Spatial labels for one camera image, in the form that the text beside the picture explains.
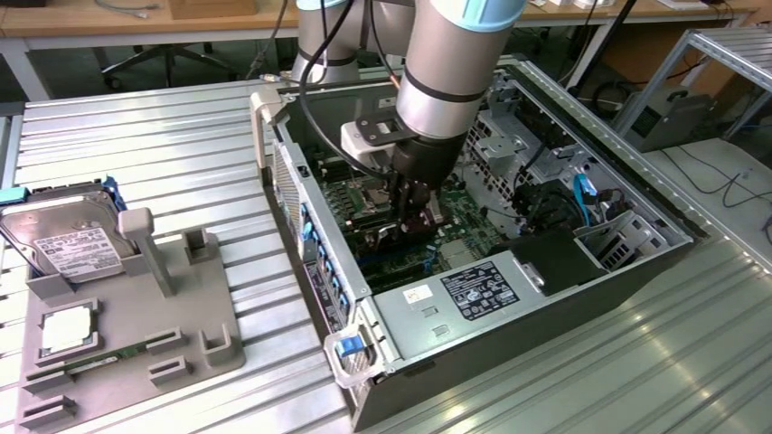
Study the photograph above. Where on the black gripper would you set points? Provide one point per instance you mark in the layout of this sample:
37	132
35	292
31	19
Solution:
428	160

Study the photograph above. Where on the black Nvidia graphics card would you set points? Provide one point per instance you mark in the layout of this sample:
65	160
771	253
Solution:
385	237

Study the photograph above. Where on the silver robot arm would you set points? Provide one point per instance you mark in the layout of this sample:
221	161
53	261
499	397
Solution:
447	68

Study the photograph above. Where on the CPU socket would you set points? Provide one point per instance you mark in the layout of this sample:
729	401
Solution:
371	194

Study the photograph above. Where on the green motherboard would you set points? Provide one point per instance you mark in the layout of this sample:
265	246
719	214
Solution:
467	212

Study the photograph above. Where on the silver finned chipset heatsink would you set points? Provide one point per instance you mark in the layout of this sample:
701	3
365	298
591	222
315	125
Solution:
461	254

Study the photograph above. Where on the black plastic shroud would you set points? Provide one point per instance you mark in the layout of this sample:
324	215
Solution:
555	257

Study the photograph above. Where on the silver power supply unit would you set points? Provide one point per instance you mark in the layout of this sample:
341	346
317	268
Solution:
416	325

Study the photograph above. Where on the silver metal disk bay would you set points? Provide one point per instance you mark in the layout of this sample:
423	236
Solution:
627	239

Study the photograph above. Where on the grey equipment box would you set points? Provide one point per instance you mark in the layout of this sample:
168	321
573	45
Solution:
675	122

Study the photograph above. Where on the black office chair base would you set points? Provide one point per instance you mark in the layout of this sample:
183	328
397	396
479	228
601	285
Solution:
168	63

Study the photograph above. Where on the brown cardboard box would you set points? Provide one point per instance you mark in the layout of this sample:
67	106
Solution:
211	9

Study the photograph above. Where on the black and silver PC case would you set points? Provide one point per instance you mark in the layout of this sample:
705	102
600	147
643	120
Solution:
483	389

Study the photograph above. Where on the grey plastic parts rack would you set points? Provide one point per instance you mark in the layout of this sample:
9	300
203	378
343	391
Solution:
151	325

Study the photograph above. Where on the hard disk with blue carrier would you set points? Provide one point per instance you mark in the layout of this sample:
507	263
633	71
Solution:
67	239

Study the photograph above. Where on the wooden desk with white legs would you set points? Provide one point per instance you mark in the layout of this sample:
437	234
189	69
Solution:
91	25

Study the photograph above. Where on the green RAM stick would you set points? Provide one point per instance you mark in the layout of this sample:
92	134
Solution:
108	355

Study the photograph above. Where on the silver CPU chip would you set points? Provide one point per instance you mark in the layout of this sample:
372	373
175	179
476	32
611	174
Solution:
69	327

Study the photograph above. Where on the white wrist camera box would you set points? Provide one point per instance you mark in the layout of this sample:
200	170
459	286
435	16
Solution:
361	144

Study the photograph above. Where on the aluminium frame table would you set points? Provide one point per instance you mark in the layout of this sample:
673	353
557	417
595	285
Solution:
724	45

